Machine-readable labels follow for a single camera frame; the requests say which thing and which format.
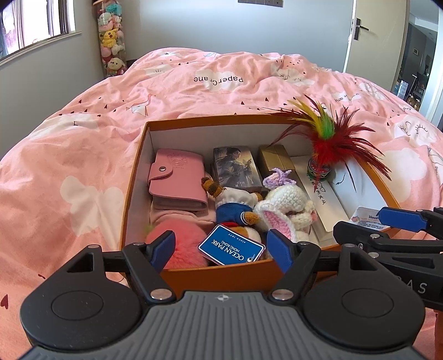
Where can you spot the blue bottle pack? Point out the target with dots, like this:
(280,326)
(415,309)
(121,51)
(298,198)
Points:
(401,88)

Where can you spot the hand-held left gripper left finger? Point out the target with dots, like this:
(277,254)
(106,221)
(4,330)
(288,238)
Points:
(164,247)

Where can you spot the window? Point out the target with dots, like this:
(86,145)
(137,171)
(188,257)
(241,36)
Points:
(34,20)

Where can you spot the long white box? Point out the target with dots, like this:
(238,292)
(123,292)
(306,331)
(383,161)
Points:
(332,200)

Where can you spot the pink fluffy pompom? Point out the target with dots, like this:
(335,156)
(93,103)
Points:
(187,245)

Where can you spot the gold box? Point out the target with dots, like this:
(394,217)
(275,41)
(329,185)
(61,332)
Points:
(275,159)

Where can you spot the white cream bottle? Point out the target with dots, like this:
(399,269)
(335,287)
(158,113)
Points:
(368,216)

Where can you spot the dark illustrated card box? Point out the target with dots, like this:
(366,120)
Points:
(235,168)

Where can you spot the colourful feather shuttlecock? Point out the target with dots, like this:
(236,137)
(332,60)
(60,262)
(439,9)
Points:
(325,138)

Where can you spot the pink printed blanket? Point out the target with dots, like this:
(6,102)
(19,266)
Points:
(86,138)

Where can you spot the pink fabric pouch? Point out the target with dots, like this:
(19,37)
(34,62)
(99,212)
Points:
(176,218)

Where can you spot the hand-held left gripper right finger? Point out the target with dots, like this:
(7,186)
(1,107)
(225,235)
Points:
(280,249)

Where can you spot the pink snap wallet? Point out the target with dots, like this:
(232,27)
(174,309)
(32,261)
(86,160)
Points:
(176,176)

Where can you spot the brown plush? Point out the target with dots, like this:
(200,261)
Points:
(232,207)

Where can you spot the orange cardboard box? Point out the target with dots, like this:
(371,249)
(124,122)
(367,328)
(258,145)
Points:
(225,277)

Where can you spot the white crochet plush toy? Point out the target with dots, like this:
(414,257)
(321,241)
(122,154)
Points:
(287,204)

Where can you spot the white door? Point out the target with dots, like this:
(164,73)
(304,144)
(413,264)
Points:
(377,34)

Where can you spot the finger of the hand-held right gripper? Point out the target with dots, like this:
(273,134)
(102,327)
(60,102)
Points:
(398,219)
(353,232)

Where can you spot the clear tube of plush toys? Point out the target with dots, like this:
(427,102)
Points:
(110,38)

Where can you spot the blue rectangular tag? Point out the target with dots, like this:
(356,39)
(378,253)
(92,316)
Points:
(232,244)

